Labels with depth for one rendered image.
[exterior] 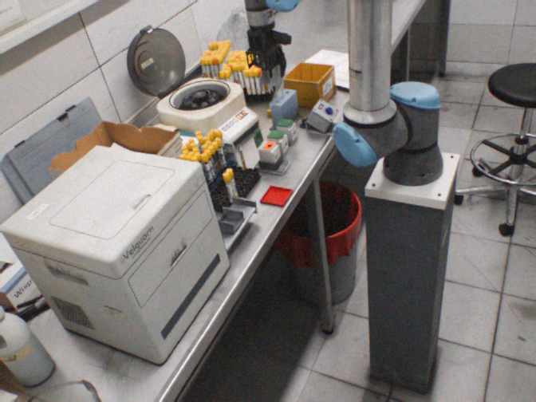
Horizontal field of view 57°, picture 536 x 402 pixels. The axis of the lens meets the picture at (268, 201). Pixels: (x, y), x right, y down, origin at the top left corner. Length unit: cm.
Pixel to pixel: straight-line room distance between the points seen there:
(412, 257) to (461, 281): 89
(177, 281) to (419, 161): 64
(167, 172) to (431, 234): 70
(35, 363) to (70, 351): 9
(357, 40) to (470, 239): 160
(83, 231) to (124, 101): 90
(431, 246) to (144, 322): 77
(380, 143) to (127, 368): 70
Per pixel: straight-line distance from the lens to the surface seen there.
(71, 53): 159
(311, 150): 149
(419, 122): 120
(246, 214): 123
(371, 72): 105
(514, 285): 231
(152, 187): 95
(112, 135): 160
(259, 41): 143
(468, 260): 238
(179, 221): 95
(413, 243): 138
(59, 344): 118
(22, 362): 108
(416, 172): 127
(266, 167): 141
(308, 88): 166
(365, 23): 100
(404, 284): 151
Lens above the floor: 170
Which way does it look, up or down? 39 degrees down
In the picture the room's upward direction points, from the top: 11 degrees counter-clockwise
